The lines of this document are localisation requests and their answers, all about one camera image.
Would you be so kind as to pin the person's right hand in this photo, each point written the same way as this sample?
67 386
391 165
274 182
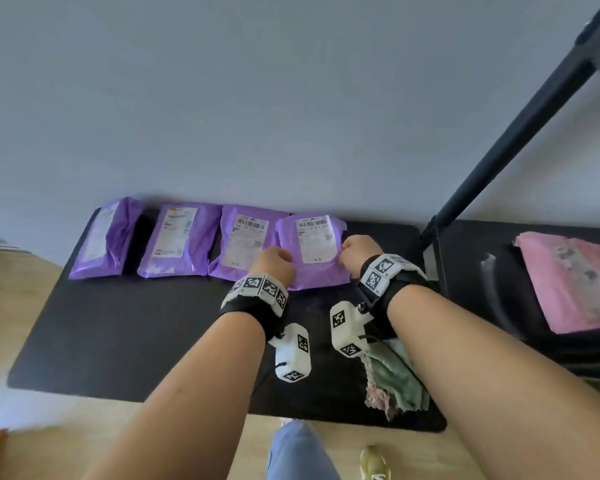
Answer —
362 254

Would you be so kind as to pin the person's left hand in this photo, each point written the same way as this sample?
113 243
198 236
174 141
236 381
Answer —
275 267

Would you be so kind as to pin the dark metal shelf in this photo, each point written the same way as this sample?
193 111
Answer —
470 274

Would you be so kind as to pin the person's right forearm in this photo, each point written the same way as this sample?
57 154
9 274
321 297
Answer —
495 384

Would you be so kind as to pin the person's left forearm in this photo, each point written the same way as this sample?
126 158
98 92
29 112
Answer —
180 404

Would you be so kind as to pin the green and pink cleaning cloth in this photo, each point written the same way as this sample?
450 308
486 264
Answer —
400 379

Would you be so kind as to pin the person's blue jeans leg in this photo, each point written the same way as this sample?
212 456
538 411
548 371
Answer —
300 454

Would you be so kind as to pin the person's yellow-green shoe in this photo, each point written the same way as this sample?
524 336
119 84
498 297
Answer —
375 464

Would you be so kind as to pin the black marker wristband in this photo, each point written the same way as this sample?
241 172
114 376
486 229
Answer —
395 294
252 307

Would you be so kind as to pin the white marker cube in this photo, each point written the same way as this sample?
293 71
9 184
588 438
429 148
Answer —
347 329

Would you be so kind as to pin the black low table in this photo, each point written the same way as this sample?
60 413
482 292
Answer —
130 334

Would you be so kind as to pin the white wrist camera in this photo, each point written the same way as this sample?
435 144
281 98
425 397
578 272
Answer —
290 352

